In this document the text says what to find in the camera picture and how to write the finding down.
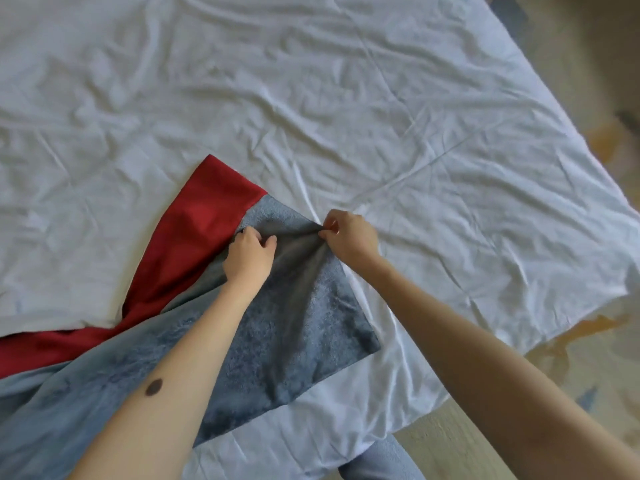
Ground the person's right hand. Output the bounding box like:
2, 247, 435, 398
318, 210, 385, 271

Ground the person's left hand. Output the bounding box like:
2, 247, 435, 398
222, 226, 278, 295

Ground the grey-blue terry towel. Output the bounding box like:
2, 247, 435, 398
0, 195, 382, 480

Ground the person's left forearm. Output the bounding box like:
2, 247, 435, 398
65, 280, 257, 480

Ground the person's right forearm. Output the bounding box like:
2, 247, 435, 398
356, 257, 640, 480

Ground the red cloth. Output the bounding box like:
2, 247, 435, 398
0, 154, 269, 379

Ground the white bed sheet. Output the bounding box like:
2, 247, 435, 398
0, 0, 640, 480

